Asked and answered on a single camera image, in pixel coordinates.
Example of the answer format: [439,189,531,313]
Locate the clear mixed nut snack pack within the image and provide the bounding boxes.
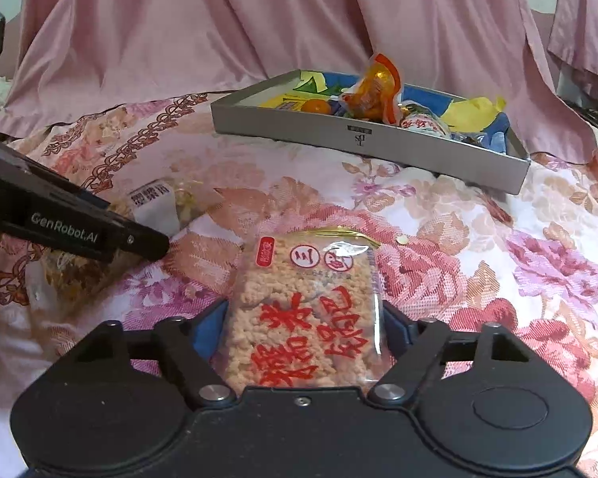
[39,177,222,310]

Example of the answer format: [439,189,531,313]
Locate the rice cracker pack red text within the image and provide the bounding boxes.
[214,228,391,393]

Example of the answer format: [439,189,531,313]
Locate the white green seaweed snack bag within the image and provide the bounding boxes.
[399,102,450,137]

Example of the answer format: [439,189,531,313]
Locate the small orange tangerine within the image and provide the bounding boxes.
[300,99,332,116]

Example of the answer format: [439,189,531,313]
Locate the orange clear candy bag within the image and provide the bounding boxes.
[339,53,403,125]

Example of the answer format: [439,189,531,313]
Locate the yellow snack bar wrapper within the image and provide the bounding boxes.
[259,94,309,111]

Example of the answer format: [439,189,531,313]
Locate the floral pink bedspread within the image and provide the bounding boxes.
[0,94,598,477]

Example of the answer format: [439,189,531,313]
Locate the pink satin cover cloth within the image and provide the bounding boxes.
[0,0,596,164]

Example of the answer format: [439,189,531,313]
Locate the grey tray with colourful lining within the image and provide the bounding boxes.
[211,69,530,195]

